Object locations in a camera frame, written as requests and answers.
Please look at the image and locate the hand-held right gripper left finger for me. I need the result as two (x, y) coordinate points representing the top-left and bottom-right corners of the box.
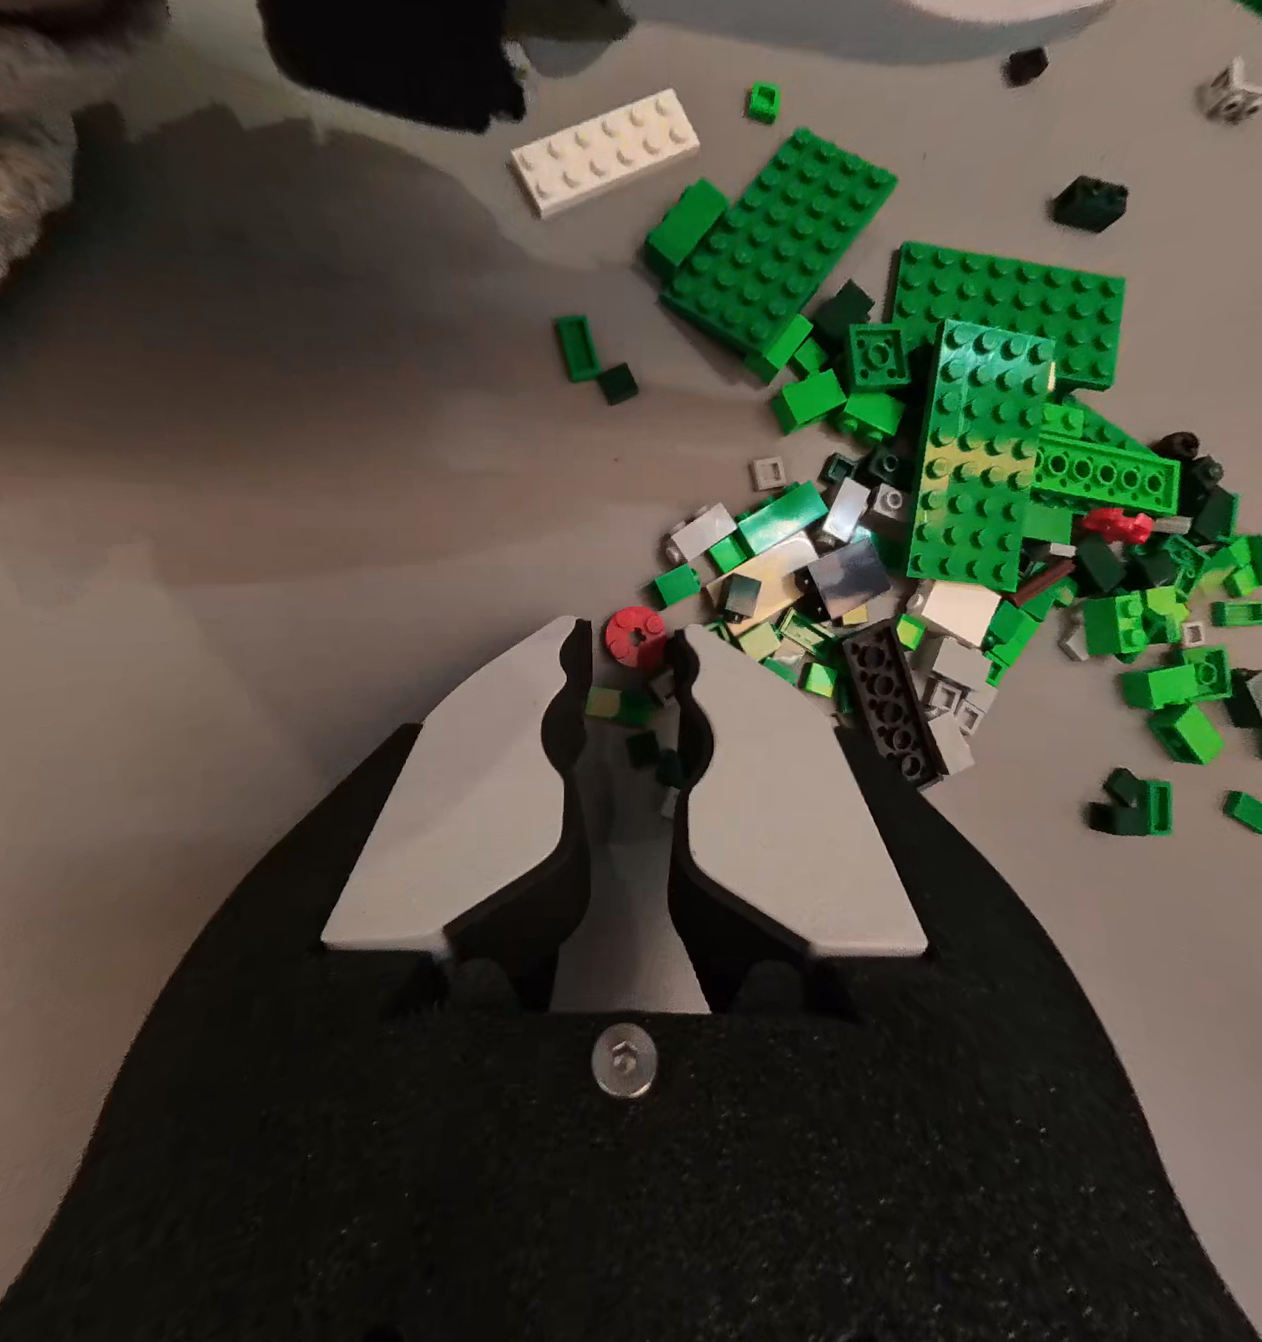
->
(321, 614), (596, 1009)

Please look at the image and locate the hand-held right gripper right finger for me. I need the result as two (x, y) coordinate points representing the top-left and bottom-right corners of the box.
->
(669, 625), (931, 1006)

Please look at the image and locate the red round lego piece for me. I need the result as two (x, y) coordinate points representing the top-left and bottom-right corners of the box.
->
(605, 606), (667, 668)

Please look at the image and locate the person's left forearm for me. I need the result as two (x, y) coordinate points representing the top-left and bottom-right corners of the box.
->
(0, 0), (172, 306)

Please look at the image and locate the long white lego plate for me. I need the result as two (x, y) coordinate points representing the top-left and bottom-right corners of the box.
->
(509, 88), (703, 220)

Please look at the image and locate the pile of lego pieces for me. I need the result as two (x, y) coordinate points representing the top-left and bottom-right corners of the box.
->
(586, 125), (1262, 840)

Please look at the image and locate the dark green lego brick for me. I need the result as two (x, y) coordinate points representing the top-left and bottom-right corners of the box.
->
(1051, 174), (1132, 231)

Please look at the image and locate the white lego bracket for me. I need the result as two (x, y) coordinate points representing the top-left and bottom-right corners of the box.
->
(1194, 54), (1262, 125)

